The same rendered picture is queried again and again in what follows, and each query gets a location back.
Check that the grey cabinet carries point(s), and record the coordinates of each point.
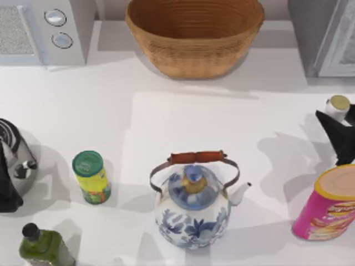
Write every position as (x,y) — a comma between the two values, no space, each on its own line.
(303,33)

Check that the large microwave knob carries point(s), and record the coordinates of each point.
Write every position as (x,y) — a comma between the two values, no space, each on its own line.
(55,17)

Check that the grey cabinet door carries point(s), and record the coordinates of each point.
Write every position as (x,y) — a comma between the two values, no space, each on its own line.
(337,41)

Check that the small microwave knob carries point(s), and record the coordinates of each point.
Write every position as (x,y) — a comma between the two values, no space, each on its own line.
(62,40)

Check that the woven brown basket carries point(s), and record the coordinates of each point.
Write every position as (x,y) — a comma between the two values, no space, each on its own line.
(194,52)

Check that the green bottle with black cap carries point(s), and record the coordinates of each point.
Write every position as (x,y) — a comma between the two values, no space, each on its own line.
(44,249)

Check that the small white gold-capped bottle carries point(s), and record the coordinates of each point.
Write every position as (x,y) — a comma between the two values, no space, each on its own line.
(336,106)

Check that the blue and white teapot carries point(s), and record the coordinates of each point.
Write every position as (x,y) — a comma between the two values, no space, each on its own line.
(192,221)

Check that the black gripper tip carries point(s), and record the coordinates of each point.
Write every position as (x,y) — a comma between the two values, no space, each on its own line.
(342,141)

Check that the pale microwave oven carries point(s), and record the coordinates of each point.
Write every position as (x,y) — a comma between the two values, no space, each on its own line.
(80,33)

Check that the pink snack can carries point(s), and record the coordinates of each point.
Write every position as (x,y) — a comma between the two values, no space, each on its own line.
(324,210)

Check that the green and yellow can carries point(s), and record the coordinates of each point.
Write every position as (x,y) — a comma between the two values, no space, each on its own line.
(93,183)

